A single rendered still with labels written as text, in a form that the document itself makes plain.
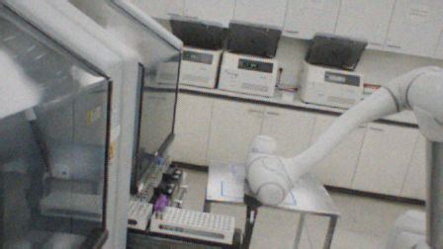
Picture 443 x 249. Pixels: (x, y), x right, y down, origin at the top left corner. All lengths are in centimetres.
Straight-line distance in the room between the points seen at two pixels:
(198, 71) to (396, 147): 211
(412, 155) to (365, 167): 47
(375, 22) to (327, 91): 85
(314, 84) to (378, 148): 93
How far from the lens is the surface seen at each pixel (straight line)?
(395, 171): 400
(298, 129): 361
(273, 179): 100
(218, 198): 158
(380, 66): 433
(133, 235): 135
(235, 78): 347
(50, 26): 93
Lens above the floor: 157
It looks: 16 degrees down
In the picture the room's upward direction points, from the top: 8 degrees clockwise
